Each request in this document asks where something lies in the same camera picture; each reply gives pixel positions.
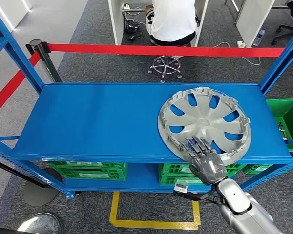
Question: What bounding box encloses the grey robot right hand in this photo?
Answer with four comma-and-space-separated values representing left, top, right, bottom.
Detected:
182, 136, 227, 187

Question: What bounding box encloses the grey plastic wheel cover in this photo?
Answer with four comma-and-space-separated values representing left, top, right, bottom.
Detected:
157, 86, 252, 166

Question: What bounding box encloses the blue metal shelf rack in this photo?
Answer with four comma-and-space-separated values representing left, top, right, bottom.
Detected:
0, 3, 293, 199

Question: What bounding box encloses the chrome base stool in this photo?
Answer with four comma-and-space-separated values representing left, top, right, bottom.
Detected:
147, 55, 183, 83

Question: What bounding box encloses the clear water bottle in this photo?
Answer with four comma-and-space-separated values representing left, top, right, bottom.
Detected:
252, 27, 267, 47

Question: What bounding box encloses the person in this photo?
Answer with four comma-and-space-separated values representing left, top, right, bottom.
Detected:
144, 0, 200, 46

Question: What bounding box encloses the white desk panel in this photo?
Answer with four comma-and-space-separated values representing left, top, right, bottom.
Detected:
224, 0, 276, 39

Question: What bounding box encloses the black bag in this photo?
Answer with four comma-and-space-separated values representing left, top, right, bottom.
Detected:
123, 19, 140, 41

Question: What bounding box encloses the white desk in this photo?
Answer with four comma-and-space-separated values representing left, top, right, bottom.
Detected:
107, 0, 209, 47

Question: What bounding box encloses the black stanchion pole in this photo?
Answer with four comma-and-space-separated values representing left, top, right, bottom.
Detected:
0, 157, 61, 207

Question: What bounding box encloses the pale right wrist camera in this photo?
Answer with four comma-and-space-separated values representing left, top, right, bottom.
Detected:
172, 183, 195, 198

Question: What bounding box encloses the white cable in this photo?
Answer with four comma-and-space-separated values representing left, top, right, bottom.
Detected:
214, 41, 261, 66

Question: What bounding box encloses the dark stanchion post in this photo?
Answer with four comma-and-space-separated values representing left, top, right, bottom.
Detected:
25, 39, 63, 84

